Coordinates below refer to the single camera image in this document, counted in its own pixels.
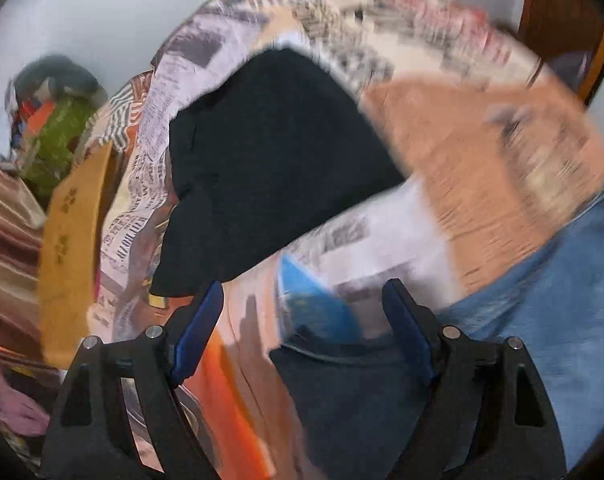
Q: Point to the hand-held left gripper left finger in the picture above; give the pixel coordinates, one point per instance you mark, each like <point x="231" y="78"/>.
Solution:
<point x="199" y="332"/>

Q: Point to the blue denim pants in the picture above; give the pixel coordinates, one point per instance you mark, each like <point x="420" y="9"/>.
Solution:
<point x="557" y="300"/>

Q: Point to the brown wooden door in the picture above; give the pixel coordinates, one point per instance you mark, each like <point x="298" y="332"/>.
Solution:
<point x="557" y="10"/>

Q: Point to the newspaper print blanket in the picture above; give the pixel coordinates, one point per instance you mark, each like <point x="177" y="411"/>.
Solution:
<point x="457" y="160"/>

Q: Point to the striped pink curtain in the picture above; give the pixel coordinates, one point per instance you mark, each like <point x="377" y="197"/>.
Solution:
<point x="6" y="260"/>

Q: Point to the pink cloth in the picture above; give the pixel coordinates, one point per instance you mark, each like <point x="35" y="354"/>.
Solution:
<point x="16" y="405"/>

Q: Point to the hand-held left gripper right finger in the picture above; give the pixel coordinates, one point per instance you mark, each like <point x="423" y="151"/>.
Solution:
<point x="407" y="332"/>

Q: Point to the black garment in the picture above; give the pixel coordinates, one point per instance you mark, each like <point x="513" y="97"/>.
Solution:
<point x="272" y="160"/>

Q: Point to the orange box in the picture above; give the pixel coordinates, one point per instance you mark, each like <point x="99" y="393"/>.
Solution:
<point x="37" y="112"/>

